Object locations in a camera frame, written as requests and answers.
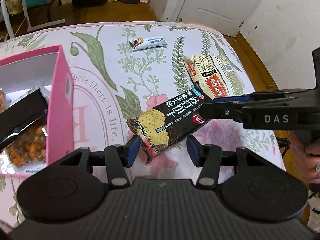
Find beige noodle packet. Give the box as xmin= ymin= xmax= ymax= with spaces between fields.
xmin=183 ymin=54 xmax=245 ymax=99

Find black soda cracker packet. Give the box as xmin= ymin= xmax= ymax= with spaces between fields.
xmin=127 ymin=88 xmax=212 ymax=163

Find clear bag coated peanuts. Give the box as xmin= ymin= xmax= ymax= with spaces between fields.
xmin=1 ymin=118 xmax=48 ymax=168

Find black snack packet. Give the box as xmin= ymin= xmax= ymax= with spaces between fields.
xmin=1 ymin=88 xmax=48 ymax=151

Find person right hand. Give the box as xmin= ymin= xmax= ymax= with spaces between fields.
xmin=289 ymin=131 xmax=319 ymax=184

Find floral bed sheet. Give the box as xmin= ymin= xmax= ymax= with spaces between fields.
xmin=1 ymin=22 xmax=285 ymax=232

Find white door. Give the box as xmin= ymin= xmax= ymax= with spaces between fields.
xmin=177 ymin=0 xmax=261 ymax=37

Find pink cardboard box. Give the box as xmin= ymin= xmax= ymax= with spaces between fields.
xmin=1 ymin=46 xmax=74 ymax=177

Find white snack bar far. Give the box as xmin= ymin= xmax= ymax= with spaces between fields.
xmin=129 ymin=36 xmax=168 ymax=51

